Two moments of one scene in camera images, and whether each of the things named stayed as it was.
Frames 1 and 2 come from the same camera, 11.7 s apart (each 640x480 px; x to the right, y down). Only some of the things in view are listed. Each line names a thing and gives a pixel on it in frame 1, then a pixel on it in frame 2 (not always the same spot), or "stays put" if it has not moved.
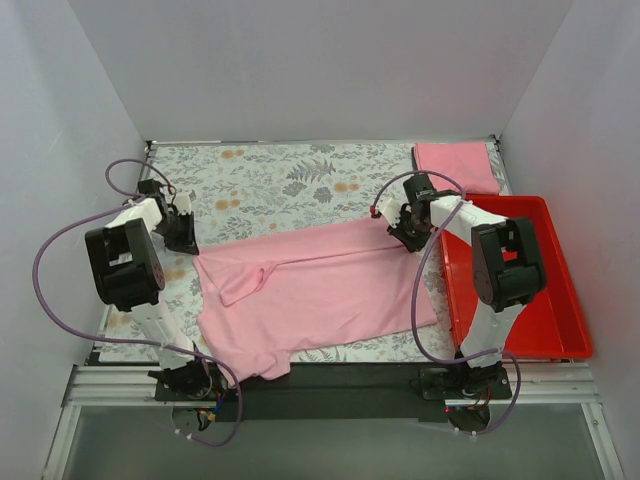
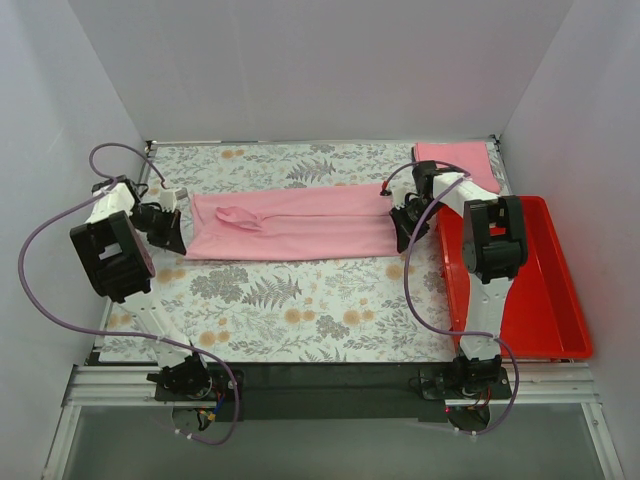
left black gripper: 181,235 stays put
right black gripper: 407,235 stays put
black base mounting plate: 359,393 stays put
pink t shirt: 260,302 to 339,221
